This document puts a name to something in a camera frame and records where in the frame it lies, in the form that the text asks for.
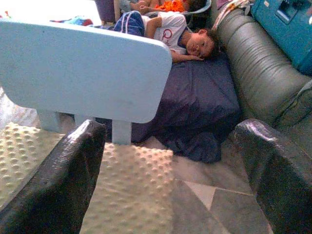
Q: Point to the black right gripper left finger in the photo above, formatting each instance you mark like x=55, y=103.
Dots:
x=53, y=185

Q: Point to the colourful toy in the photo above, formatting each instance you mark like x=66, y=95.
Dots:
x=78, y=20

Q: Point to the child in white shirt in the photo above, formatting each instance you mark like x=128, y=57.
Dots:
x=170, y=26

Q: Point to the teal bag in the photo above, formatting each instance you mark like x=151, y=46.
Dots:
x=292, y=31

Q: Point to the purple floor mattress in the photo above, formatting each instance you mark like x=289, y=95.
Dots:
x=195, y=97

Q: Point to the person in orange clothes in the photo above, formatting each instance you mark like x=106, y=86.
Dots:
x=143, y=9

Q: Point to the light blue small table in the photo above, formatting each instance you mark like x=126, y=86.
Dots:
x=73, y=68

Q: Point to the grey-green leather sofa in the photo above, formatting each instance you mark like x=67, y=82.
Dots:
x=256, y=61

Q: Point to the striped cloth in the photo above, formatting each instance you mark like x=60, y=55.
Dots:
x=229, y=11

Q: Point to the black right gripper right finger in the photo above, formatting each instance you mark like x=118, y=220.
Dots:
x=282, y=175

